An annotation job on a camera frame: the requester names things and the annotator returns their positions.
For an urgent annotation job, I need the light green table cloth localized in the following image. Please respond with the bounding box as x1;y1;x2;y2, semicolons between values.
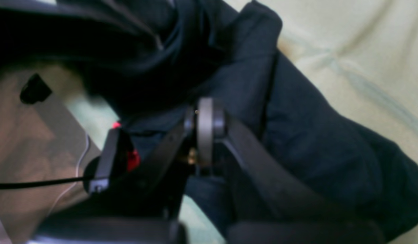
36;0;418;244

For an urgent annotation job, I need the black T-shirt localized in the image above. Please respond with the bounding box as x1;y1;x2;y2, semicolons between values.
0;0;418;243

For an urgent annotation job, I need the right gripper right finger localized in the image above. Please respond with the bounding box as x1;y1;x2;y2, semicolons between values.
212;107;384;244

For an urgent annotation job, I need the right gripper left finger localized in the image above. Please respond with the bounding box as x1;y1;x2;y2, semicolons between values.
29;98;215;244

